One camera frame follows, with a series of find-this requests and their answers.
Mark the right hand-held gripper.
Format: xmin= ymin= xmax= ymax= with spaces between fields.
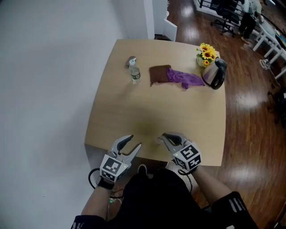
xmin=161 ymin=132 xmax=202 ymax=172

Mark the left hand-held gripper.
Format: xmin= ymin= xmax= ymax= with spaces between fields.
xmin=99 ymin=134 xmax=143 ymax=183

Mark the person's right forearm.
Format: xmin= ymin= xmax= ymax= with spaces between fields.
xmin=193 ymin=165 xmax=233 ymax=207

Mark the person's left forearm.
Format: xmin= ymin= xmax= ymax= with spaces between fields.
xmin=81 ymin=185 xmax=113 ymax=217

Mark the person's black shoe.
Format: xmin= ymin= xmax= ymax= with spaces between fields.
xmin=137 ymin=164 xmax=148 ymax=179

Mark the black wristband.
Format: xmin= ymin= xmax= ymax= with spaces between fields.
xmin=96 ymin=176 xmax=115 ymax=191

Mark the person's black clothing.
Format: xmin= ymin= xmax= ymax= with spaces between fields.
xmin=71 ymin=168 xmax=260 ymax=229

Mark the purple cloth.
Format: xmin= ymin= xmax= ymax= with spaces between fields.
xmin=167 ymin=68 xmax=206 ymax=90

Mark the brown cloth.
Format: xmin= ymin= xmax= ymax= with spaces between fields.
xmin=149 ymin=64 xmax=172 ymax=87

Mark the clear plastic water bottle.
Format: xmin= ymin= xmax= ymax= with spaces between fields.
xmin=128 ymin=59 xmax=142 ymax=85

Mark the steel electric kettle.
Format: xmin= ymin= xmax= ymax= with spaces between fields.
xmin=201 ymin=58 xmax=228 ymax=91

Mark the grey oval object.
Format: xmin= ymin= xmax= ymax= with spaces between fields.
xmin=125 ymin=55 xmax=137 ymax=68

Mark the sunflower bouquet in vase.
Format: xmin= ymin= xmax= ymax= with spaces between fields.
xmin=195 ymin=42 xmax=218 ymax=68

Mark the black office chair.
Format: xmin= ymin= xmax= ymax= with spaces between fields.
xmin=210 ymin=0 xmax=244 ymax=38
xmin=267 ymin=86 xmax=286 ymax=126

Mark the white low cabinet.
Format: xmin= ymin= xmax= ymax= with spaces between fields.
xmin=163 ymin=18 xmax=178 ymax=42

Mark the white power strip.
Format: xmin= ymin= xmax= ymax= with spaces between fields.
xmin=259 ymin=58 xmax=272 ymax=70

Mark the white water dispenser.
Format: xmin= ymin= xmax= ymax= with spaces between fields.
xmin=153 ymin=0 xmax=168 ymax=34

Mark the white desk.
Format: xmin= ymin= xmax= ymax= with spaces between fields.
xmin=252 ymin=19 xmax=286 ymax=66

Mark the black metal railing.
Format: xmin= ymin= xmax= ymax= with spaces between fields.
xmin=193 ymin=0 xmax=224 ymax=11

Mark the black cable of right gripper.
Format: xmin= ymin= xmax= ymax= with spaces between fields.
xmin=177 ymin=169 xmax=194 ymax=193

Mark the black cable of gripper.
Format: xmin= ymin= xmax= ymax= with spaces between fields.
xmin=177 ymin=169 xmax=194 ymax=193
xmin=88 ymin=168 xmax=101 ymax=191

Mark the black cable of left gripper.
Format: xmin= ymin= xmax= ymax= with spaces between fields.
xmin=88 ymin=168 xmax=101 ymax=191

